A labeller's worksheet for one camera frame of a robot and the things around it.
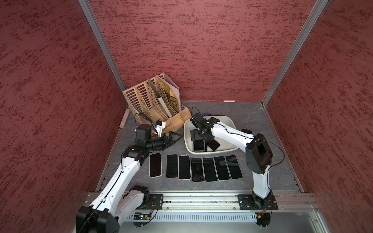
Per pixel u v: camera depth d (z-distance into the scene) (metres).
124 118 1.10
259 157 0.50
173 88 0.90
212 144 0.95
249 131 1.03
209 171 0.85
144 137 0.58
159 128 0.71
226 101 1.23
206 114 1.10
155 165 0.86
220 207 0.74
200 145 0.93
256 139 0.51
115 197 0.42
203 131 0.65
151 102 1.10
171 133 0.67
